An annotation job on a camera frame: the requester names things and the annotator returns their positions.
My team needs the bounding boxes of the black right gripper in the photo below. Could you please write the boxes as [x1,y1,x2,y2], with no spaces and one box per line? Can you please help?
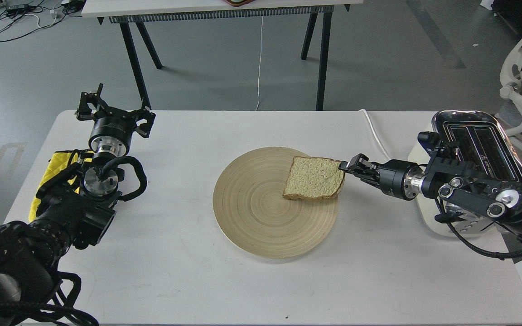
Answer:
[338,154,424,201]

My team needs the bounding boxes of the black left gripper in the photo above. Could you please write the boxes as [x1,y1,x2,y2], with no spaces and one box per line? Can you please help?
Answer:
[75,83,156,155]

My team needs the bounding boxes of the slice of bread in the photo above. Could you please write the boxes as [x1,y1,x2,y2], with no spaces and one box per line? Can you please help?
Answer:
[282,156,345,201]

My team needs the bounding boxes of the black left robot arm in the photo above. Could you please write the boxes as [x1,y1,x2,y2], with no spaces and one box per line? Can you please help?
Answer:
[0,85,155,326]

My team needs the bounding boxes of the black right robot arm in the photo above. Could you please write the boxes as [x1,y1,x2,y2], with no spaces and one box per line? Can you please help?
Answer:
[339,127,522,260]

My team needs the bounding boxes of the silver two-slot toaster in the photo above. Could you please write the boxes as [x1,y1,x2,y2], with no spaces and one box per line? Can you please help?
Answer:
[408,110,522,239]

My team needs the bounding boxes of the yellow cloth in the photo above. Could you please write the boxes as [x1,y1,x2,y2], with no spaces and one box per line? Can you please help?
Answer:
[28,149,93,222]

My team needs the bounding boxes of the white background table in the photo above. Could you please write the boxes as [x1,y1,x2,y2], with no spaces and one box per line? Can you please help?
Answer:
[81,0,356,111]

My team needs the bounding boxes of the round wooden plate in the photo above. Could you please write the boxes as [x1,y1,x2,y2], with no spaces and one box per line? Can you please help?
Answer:
[212,147,339,259]

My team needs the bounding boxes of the white toaster power cord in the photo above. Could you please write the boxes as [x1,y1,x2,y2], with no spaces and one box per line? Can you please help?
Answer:
[357,109,392,162]

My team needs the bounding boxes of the floor cables and power strips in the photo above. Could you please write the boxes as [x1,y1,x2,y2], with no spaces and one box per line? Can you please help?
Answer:
[0,0,85,44]

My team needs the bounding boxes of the white hanging cable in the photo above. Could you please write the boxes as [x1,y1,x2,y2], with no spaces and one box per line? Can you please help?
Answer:
[255,16,264,111]

